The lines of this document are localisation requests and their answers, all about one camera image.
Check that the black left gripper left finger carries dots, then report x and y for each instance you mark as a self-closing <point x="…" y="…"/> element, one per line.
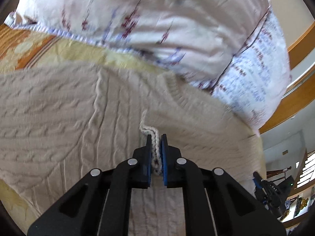
<point x="99" y="203"/>

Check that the yellow patterned bed sheet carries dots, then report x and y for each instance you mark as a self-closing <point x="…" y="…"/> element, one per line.
<point x="55" y="96"/>

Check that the white blue floral pillow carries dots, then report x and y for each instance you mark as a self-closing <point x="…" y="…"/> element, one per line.
<point x="252" y="85"/>

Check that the pink floral pillow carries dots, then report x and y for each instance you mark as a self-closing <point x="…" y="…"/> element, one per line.
<point x="194" y="38"/>

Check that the wooden bed headboard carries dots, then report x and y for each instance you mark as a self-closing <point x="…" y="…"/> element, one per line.
<point x="300" y="92"/>

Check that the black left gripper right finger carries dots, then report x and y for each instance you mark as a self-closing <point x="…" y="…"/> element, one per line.
<point x="214" y="202"/>

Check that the beige cable-knit sweater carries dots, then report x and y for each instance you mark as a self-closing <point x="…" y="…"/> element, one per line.
<point x="205" y="130"/>

